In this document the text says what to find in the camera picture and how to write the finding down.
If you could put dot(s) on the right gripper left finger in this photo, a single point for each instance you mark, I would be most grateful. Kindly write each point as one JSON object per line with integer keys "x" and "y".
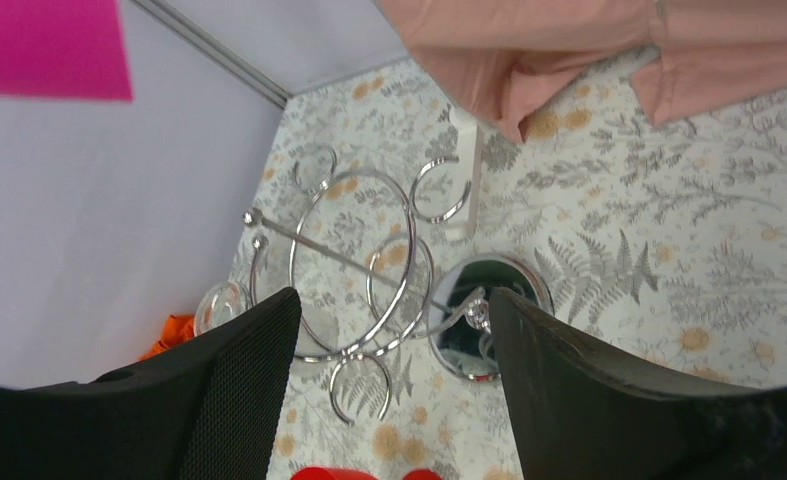
{"x": 206, "y": 409}

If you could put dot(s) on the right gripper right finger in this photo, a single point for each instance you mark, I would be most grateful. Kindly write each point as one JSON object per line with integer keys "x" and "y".
{"x": 581, "y": 408}

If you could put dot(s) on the clear wine glass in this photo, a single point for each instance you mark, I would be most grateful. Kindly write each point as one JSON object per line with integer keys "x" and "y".
{"x": 221, "y": 304}

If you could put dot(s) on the red plastic wine glass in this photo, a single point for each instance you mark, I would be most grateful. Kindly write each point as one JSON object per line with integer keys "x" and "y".
{"x": 331, "y": 473}

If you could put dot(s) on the magenta plastic wine glass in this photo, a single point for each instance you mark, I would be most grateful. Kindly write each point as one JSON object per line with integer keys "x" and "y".
{"x": 71, "y": 50}

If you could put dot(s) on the chrome wine glass rack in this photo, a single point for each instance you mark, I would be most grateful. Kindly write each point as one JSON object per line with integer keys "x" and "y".
{"x": 405, "y": 299}

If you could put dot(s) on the orange cloth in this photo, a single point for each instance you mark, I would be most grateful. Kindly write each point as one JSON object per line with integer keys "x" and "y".
{"x": 177, "y": 329}

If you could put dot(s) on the floral table cloth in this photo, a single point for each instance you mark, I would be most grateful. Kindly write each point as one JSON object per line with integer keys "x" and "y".
{"x": 668, "y": 242}

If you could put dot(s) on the pink shorts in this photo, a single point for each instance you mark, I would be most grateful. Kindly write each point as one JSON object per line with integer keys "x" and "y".
{"x": 503, "y": 60}

